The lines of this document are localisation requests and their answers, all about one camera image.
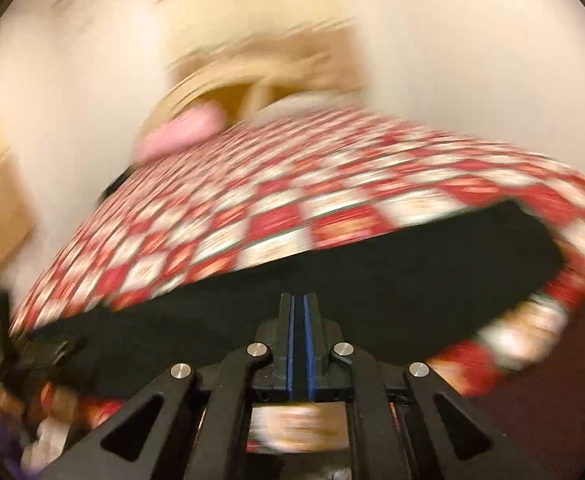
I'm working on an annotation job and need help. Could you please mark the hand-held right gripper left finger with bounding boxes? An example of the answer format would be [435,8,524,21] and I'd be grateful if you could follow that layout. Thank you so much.
[37,292,296,480]

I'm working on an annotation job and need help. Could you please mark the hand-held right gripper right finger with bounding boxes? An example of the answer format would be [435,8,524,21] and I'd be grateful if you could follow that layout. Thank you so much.
[303,292,548,480]

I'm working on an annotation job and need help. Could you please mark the black pants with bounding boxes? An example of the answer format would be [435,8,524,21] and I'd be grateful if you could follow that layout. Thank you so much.
[22,199,566,401]

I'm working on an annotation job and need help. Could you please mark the red checkered printed blanket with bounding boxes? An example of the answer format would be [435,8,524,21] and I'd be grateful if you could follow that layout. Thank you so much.
[10,105,585,456]

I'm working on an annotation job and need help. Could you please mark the pink pillow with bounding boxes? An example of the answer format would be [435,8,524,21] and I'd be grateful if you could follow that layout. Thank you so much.
[135,102,228,161]

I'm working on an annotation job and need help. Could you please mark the cream arched headboard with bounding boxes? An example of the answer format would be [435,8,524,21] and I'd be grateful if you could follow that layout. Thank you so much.
[142,55,368,136]

